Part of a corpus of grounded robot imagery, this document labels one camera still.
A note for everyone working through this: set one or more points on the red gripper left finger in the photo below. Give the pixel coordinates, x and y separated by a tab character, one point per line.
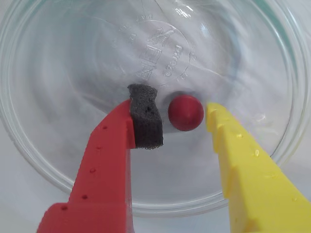
102	174

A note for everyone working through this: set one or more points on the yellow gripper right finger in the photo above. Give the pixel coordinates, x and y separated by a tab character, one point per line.
255	182

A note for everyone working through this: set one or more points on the clear glass bowl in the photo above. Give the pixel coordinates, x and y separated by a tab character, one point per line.
170	170

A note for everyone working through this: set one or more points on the white table cloth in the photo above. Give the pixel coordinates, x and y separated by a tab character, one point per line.
14	213

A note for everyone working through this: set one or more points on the red round pill ball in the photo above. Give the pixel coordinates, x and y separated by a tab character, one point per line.
185	112

